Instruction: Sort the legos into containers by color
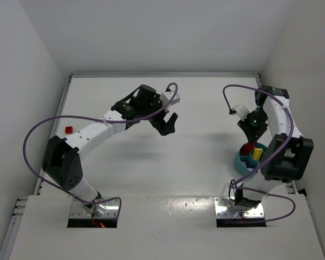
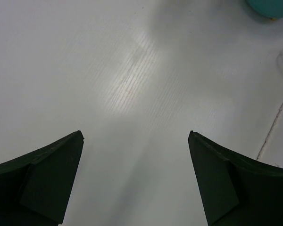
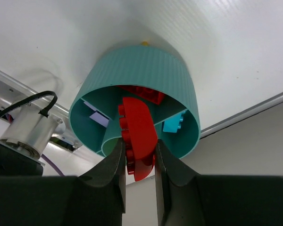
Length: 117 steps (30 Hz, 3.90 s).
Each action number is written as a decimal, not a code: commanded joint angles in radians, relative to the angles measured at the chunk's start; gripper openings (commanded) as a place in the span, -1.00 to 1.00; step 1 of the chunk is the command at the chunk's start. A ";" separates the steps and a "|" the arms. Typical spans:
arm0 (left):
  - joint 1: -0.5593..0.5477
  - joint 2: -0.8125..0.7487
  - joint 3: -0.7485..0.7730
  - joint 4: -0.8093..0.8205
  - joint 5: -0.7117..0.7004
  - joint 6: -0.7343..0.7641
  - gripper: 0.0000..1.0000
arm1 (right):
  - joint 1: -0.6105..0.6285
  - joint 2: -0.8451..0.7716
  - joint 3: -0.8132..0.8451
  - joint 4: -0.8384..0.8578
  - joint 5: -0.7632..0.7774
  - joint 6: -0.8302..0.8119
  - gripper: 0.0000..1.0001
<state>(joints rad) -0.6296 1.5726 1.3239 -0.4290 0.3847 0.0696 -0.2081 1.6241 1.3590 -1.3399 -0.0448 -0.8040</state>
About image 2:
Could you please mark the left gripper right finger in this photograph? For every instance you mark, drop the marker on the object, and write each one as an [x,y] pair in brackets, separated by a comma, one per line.
[236,190]

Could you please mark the teal divided round container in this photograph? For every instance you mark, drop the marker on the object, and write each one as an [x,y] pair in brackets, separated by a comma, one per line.
[267,8]

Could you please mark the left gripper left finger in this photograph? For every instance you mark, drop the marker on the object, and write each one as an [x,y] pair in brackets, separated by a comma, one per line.
[35,188]

